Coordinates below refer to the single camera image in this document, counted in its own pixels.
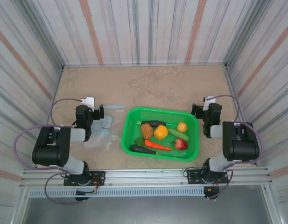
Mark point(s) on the clear zip-top bag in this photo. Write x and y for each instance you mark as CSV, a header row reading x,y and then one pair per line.
x,y
104,130

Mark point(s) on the small yellow-orange fruit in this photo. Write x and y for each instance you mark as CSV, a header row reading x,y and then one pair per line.
x,y
182,127

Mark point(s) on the green cucumber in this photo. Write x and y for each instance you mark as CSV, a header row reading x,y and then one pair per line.
x,y
178,134

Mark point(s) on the red apple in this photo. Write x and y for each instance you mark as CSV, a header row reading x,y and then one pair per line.
x,y
180,144

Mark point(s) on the orange bell pepper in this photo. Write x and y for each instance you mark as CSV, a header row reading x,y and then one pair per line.
x,y
160,132

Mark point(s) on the green leafy vegetable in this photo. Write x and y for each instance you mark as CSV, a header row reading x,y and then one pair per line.
x,y
139,141

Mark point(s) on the brown potato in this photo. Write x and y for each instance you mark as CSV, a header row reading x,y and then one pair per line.
x,y
146,131

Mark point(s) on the orange carrot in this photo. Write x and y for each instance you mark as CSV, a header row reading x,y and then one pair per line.
x,y
156,145

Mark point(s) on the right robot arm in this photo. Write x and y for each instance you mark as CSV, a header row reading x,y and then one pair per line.
x,y
239,142

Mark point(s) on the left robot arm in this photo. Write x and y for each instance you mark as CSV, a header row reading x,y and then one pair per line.
x,y
64,144

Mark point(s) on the green plastic basket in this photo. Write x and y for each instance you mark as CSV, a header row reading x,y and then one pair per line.
x,y
190,130

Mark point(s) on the grey metal shelf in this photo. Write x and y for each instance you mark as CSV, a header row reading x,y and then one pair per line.
x,y
146,211

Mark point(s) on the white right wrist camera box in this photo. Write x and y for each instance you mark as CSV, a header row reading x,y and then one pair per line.
x,y
209,100

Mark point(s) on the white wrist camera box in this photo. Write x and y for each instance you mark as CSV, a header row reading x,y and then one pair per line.
x,y
209,100
89,101

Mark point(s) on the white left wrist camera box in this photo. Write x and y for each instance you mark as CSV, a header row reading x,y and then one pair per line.
x,y
89,101

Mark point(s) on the aluminium frame bar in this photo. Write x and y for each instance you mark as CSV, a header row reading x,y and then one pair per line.
x,y
234,93
55,93

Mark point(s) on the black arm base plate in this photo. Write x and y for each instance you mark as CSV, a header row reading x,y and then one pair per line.
x,y
98,177
194,175

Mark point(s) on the aluminium mounting rail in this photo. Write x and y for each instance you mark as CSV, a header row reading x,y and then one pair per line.
x,y
146,175

